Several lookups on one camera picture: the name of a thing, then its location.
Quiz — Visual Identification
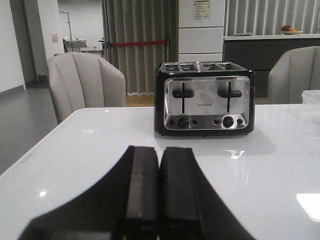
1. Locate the red barrier tape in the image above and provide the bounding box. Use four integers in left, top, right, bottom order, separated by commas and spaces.
109, 40, 167, 47

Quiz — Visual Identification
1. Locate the grey armchair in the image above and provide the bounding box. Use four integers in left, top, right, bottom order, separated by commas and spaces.
47, 52, 126, 123
268, 46, 320, 104

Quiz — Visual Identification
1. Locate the metal rack cart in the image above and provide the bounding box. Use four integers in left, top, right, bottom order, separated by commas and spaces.
62, 38, 88, 53

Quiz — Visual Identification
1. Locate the black chrome four-slot toaster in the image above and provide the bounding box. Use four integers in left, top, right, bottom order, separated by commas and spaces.
154, 61, 255, 137

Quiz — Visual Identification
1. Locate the dark grey kitchen counter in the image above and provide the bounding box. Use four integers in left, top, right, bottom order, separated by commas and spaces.
223, 34, 320, 98

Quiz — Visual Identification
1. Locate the grey armchair right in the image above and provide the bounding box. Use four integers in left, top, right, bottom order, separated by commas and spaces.
268, 46, 320, 104

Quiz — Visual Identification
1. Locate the grey armchair left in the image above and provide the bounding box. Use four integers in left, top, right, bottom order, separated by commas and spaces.
47, 52, 126, 123

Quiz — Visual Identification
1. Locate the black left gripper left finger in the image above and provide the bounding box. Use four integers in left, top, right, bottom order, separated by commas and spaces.
19, 145, 158, 240

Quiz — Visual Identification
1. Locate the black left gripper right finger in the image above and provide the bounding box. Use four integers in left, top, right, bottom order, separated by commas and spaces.
159, 147, 253, 240

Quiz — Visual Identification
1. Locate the white refrigerator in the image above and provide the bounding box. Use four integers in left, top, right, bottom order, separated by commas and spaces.
178, 0, 226, 62

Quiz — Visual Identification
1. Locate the fruit plate on counter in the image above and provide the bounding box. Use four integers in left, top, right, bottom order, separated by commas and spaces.
279, 25, 304, 35

